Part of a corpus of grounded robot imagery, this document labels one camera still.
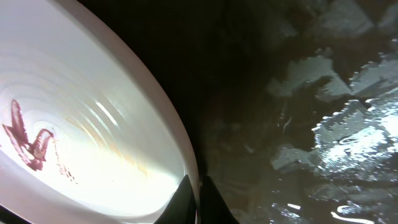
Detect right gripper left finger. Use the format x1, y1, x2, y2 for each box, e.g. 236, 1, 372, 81
154, 175, 196, 224

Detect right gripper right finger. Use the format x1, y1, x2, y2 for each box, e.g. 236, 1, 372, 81
200, 175, 239, 224

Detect white plate stained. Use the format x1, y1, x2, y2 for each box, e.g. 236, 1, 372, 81
1, 0, 199, 223

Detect brown serving tray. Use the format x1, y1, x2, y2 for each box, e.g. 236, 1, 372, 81
83, 0, 397, 223

